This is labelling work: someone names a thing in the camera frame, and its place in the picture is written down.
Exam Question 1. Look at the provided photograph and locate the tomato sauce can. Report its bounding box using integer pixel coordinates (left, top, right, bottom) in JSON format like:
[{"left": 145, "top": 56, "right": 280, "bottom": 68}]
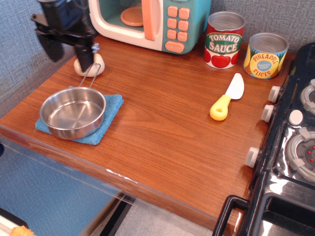
[{"left": 204, "top": 11, "right": 245, "bottom": 69}]

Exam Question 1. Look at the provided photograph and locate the blue folded cloth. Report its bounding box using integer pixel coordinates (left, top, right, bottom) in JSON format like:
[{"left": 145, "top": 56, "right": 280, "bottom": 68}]
[{"left": 35, "top": 94, "right": 124, "bottom": 146}]

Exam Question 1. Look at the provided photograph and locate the yellow handled toy knife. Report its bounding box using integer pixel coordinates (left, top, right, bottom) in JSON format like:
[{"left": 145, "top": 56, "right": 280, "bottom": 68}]
[{"left": 209, "top": 73, "right": 245, "bottom": 121}]

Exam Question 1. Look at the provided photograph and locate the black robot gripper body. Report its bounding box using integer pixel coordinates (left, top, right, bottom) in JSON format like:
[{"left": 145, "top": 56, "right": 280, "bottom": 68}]
[{"left": 31, "top": 0, "right": 96, "bottom": 48}]

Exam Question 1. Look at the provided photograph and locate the orange object at corner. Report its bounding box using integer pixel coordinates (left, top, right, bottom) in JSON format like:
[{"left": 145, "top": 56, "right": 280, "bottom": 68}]
[{"left": 9, "top": 226, "right": 35, "bottom": 236}]

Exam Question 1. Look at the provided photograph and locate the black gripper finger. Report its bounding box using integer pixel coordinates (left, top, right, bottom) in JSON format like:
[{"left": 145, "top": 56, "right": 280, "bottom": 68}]
[
  {"left": 74, "top": 43, "right": 99, "bottom": 72},
  {"left": 36, "top": 31, "right": 63, "bottom": 62}
]

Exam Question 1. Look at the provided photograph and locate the teal toy microwave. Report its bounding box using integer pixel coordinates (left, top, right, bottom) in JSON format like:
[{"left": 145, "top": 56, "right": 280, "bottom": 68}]
[{"left": 89, "top": 0, "right": 211, "bottom": 55}]

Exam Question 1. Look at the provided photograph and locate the pale toy potato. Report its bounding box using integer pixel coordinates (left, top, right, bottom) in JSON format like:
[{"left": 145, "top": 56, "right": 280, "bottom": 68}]
[{"left": 73, "top": 53, "right": 105, "bottom": 77}]

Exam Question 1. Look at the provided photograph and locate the black toy stove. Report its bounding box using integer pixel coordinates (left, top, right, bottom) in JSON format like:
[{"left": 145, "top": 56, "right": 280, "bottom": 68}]
[{"left": 213, "top": 43, "right": 315, "bottom": 236}]

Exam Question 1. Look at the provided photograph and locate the small stainless steel pan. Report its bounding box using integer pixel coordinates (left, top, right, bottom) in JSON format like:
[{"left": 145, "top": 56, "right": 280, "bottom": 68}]
[{"left": 39, "top": 76, "right": 107, "bottom": 140}]

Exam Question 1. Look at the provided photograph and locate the pineapple slices can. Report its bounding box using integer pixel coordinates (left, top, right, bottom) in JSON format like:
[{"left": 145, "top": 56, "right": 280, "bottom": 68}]
[{"left": 243, "top": 32, "right": 289, "bottom": 79}]

